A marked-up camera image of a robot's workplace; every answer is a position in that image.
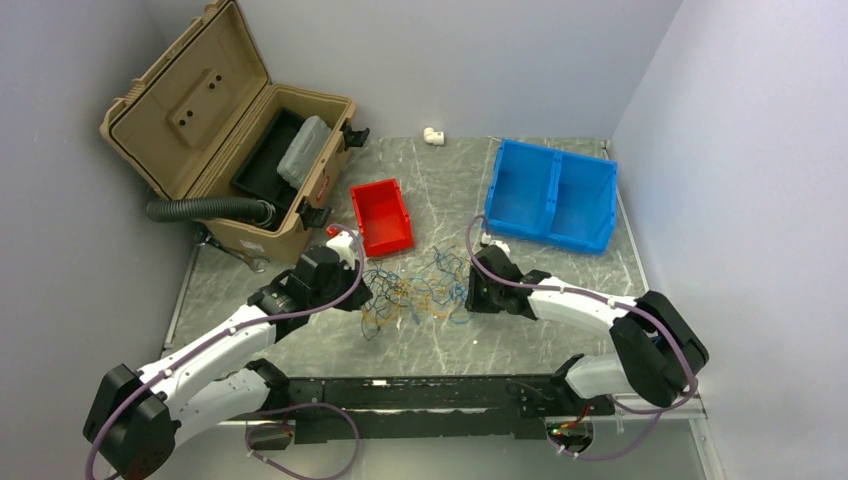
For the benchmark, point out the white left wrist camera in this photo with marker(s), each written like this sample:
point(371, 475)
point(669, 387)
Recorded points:
point(344, 243)

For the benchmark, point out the white pipe elbow fitting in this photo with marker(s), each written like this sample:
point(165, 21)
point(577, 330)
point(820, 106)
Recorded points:
point(433, 137)

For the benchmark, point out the metal wrench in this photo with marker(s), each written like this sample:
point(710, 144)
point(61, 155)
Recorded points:
point(256, 263)

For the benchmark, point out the red plastic bin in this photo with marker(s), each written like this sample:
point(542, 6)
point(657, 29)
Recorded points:
point(382, 218)

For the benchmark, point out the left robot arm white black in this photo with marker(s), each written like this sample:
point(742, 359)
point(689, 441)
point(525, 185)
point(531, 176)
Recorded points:
point(140, 416)

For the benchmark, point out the blue bin left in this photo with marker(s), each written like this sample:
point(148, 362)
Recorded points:
point(520, 201)

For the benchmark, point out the blue bin right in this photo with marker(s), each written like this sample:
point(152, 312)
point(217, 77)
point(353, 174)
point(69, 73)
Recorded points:
point(585, 204)

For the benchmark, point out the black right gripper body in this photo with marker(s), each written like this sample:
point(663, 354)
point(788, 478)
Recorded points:
point(484, 297)

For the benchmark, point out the blue bin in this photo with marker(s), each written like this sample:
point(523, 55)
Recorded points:
point(585, 204)
point(520, 201)

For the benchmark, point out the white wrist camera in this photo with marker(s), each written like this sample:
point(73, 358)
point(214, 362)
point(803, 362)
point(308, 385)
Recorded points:
point(344, 243)
point(487, 240)

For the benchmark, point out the grey plastic organizer box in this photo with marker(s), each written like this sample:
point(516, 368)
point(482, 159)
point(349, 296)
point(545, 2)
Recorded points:
point(304, 149)

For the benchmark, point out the tan hard toolbox case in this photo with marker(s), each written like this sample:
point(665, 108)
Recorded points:
point(187, 124)

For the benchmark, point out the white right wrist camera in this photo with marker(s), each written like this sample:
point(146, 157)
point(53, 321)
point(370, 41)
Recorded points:
point(487, 240)

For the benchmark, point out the black toolbox tray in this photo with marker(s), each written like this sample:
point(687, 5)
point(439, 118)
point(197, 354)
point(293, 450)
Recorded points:
point(257, 176)

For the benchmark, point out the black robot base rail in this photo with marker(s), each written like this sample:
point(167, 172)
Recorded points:
point(321, 409)

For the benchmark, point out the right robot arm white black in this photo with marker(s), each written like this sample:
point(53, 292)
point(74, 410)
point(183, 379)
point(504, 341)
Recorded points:
point(655, 354)

